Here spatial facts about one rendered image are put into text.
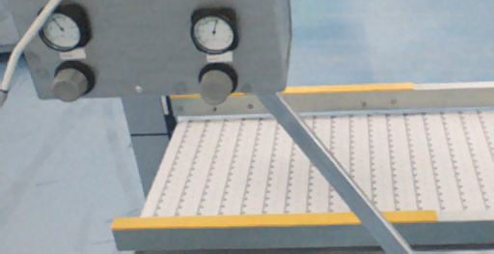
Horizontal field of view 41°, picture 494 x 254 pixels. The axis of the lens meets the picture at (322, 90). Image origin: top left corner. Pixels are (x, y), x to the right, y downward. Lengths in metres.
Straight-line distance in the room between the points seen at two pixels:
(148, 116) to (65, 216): 1.26
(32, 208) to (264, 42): 1.82
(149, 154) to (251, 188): 0.27
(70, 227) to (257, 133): 1.34
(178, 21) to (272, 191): 0.31
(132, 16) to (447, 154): 0.45
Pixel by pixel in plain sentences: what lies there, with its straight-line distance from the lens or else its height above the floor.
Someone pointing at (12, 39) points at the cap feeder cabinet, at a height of 0.13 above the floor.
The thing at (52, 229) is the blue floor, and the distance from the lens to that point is 2.20.
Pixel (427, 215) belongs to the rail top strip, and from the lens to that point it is 0.70.
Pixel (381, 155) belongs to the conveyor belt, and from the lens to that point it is 0.85.
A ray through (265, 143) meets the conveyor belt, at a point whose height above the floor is 0.82.
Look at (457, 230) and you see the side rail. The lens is 0.71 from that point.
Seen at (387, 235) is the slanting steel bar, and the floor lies 0.89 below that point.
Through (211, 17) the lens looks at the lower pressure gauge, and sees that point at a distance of 0.53.
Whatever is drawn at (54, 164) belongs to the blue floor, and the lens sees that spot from 2.49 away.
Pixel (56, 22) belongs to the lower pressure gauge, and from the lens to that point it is 0.57.
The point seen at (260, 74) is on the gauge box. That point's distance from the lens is 0.56.
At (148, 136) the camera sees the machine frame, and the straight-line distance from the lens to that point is 1.02.
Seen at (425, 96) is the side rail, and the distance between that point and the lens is 0.92.
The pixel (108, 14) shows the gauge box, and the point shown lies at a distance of 0.57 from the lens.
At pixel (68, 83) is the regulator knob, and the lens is 0.58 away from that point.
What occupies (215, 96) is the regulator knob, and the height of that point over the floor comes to 1.04.
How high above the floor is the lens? 1.31
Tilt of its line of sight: 30 degrees down
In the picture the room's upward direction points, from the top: 4 degrees counter-clockwise
